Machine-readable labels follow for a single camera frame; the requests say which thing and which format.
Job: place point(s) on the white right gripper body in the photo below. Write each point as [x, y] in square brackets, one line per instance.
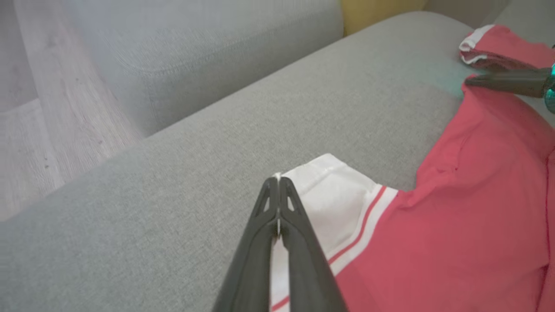
[551, 91]

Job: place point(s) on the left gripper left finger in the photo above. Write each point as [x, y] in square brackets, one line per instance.
[251, 277]

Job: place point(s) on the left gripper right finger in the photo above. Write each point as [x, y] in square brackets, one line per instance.
[308, 277]

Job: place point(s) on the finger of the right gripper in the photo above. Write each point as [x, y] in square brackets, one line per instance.
[507, 81]

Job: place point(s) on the red white-striped jersey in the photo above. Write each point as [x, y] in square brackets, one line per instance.
[455, 238]

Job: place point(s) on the red shorts white waistband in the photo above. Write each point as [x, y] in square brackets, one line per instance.
[511, 47]

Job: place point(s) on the grey fabric sofa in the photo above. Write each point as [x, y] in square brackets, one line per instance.
[173, 195]

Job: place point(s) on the yellow pillow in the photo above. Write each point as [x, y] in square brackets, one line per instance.
[377, 13]

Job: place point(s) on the grey sofa cushion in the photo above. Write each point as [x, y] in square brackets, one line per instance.
[217, 52]

